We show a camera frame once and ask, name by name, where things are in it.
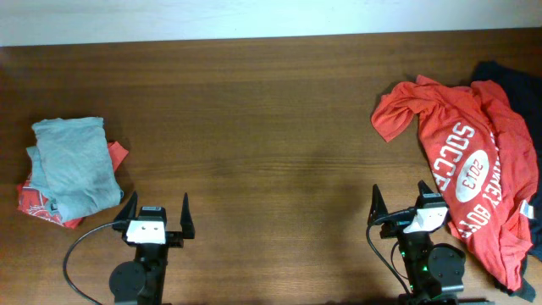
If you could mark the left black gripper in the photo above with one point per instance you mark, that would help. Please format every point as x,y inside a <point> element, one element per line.
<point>188,232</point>

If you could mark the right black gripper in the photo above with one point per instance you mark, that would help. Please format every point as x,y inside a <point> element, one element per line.
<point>378,216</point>

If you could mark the red soccer t-shirt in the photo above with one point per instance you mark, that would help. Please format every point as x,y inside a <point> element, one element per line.
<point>483,161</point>

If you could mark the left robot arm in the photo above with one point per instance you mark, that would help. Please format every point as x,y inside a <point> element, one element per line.
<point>141,280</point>

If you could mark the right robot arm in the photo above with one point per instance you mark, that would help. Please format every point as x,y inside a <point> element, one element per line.
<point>433,271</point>

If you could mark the folded grey t-shirt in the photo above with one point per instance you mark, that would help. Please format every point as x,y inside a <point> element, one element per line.
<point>72,167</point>

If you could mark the folded red printed t-shirt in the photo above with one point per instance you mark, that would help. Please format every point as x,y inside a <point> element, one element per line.
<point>33,202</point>

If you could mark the dark navy garment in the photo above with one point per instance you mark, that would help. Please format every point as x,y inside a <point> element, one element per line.
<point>524,93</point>

